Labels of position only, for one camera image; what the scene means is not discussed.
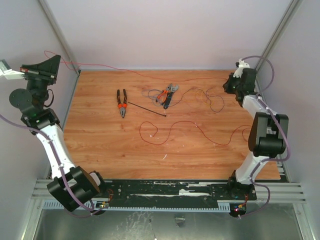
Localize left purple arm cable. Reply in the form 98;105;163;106
0;113;108;219

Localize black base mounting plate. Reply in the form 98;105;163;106
93;179;257;207

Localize black zip tie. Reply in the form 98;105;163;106
128;101;167;117

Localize large orange black pliers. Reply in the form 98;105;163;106
116;89;128;119

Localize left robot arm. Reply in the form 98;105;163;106
9;55;108;215

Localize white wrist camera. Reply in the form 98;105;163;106
0;59;25;80
233;58;250;78

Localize grey slotted cable duct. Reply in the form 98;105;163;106
42;199;231;213

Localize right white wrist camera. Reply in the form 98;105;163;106
233;58;250;78

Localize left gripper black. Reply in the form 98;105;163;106
20;54;62;108

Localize coloured wire bundle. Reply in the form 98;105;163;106
141;86;225;113

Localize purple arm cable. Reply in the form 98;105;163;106
236;55;292;221
0;113;108;219

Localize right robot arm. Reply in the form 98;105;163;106
223;65;289;199

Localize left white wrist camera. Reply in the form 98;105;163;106
0;59;25;80

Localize black adjustable wrench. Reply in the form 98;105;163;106
163;84;179;110

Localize small orange needle-nose pliers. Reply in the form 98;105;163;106
155;84;172;105

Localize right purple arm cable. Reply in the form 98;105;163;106
236;55;292;221

